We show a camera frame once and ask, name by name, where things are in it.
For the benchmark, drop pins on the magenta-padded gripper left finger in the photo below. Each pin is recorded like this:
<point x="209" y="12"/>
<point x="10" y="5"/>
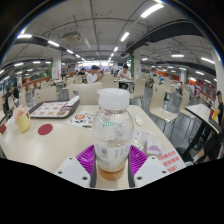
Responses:
<point x="86" y="156"/>

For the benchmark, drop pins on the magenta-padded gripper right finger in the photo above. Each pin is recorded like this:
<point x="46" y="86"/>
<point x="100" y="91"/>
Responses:
<point x="138" y="158"/>

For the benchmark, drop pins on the clear bottle with white cap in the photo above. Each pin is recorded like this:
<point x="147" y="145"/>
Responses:
<point x="113" y="133"/>

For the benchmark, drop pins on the clear plastic packet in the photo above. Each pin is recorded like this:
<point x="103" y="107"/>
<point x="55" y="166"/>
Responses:
<point x="146" y="141"/>

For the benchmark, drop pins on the white table sign red print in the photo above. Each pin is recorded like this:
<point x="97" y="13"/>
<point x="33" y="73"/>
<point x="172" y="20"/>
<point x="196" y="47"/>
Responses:
<point x="171" y="160"/>

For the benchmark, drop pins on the colourful printed sticker sheet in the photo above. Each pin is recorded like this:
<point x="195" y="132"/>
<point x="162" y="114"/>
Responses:
<point x="80" y="120"/>

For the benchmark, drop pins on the small red sauce packet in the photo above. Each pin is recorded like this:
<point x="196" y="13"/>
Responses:
<point x="139" y="120"/>

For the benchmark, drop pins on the flat round red coaster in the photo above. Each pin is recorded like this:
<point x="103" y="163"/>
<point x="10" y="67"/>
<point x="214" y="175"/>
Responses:
<point x="45" y="129"/>

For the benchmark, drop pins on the white napkin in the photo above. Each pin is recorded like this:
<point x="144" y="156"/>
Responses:
<point x="72" y="101"/>

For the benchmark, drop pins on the dark food tray with placemat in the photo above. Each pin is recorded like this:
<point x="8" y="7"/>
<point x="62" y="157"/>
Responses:
<point x="46" y="110"/>

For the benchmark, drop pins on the beige chairs group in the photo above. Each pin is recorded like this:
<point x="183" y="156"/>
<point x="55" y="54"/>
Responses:
<point x="88" y="93"/>

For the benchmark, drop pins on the pale yellow mug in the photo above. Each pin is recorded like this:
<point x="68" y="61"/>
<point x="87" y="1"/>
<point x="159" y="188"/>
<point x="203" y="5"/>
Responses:
<point x="23" y="122"/>

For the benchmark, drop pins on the neighbouring beige table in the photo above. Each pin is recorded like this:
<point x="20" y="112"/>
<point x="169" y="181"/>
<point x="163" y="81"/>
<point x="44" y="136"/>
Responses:
<point x="200" y="111"/>

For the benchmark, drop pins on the crumpled food wrapper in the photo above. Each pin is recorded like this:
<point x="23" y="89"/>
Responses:
<point x="19" y="109"/>

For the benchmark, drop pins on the ceiling air conditioner unit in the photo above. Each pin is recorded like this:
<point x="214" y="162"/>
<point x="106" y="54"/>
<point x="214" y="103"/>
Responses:
<point x="71" y="36"/>

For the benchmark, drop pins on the ceiling strip lights group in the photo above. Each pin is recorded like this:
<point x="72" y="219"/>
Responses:
<point x="151" y="10"/>

